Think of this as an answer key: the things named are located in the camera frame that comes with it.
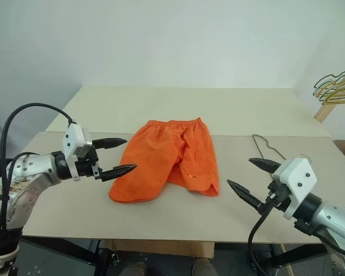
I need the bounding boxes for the cardboard sheet under table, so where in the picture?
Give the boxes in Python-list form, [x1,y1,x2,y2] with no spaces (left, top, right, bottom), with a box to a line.
[105,239,216,259]

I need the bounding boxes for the bunch of wire hangers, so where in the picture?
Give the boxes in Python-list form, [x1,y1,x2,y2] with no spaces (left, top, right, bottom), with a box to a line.
[313,68,345,97]

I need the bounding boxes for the gold wire hanger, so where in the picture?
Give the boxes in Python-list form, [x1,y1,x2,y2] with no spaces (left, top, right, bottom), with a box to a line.
[320,83,345,106]
[316,76,345,101]

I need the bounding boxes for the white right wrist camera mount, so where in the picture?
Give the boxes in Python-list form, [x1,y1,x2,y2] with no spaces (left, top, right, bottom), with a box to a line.
[271,157,318,221]

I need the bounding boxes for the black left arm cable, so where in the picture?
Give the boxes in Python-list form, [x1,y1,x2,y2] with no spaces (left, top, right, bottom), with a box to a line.
[0,102,77,239]

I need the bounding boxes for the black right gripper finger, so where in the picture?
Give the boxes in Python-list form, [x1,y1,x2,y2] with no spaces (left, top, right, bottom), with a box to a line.
[227,179,269,215]
[248,157,282,175]

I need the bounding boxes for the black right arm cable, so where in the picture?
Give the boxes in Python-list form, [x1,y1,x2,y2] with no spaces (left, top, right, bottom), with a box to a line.
[247,198,277,276]

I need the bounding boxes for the olive wire hanger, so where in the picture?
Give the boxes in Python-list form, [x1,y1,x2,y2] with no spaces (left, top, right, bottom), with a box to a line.
[252,133,313,162]

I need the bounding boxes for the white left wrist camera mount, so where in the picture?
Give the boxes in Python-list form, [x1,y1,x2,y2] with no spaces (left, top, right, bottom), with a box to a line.
[62,122,92,182]

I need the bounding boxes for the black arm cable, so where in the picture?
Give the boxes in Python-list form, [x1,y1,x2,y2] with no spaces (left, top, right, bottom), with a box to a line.
[0,102,77,239]
[247,198,277,276]

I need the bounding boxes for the black table frame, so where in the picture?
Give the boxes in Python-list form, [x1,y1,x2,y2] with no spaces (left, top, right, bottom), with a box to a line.
[20,237,330,276]

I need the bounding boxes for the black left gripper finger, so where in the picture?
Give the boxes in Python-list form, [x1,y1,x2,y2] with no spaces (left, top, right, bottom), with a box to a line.
[91,137,128,150]
[99,164,139,183]

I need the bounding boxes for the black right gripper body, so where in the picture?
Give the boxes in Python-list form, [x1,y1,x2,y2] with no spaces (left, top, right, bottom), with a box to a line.
[264,179,292,213]

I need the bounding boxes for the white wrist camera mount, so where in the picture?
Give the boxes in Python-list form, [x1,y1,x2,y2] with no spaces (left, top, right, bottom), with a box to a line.
[271,157,318,221]
[62,122,92,182]

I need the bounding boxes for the dark rounded shape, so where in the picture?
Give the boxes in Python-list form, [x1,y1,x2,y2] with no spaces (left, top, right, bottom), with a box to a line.
[191,257,217,276]

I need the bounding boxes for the orange shorts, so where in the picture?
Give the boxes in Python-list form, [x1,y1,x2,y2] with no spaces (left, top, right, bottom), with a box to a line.
[108,116,220,205]

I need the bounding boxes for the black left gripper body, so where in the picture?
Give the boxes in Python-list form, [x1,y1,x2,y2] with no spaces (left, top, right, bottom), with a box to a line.
[74,144,102,181]

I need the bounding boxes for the wooden stick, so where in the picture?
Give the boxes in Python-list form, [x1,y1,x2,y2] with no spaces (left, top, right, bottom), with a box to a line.
[278,243,294,276]

